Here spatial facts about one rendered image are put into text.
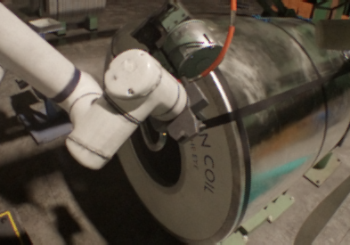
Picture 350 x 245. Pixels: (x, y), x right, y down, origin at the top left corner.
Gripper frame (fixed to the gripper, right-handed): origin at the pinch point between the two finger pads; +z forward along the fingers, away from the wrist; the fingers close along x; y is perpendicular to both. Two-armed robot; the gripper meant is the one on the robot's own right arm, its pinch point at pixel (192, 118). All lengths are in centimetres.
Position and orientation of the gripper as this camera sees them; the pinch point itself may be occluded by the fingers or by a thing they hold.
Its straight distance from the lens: 70.7
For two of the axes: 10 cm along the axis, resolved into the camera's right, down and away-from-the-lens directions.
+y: -4.4, -8.2, 3.7
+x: -8.2, 5.3, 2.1
